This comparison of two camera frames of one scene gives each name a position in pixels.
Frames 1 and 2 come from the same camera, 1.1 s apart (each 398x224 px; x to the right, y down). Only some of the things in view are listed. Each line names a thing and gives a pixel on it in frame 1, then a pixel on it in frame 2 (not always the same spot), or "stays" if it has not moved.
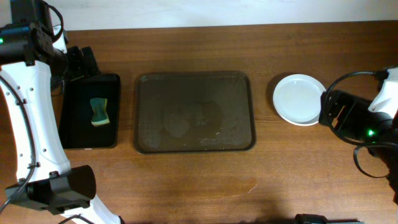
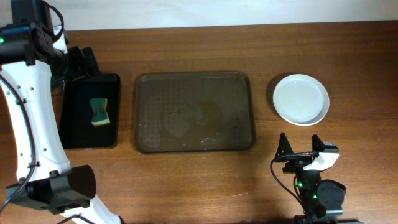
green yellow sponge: x=100 y=116 stays
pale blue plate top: x=296 y=99 stays
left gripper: x=76 y=61 stays
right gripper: x=337 y=112 -> x=298 y=165
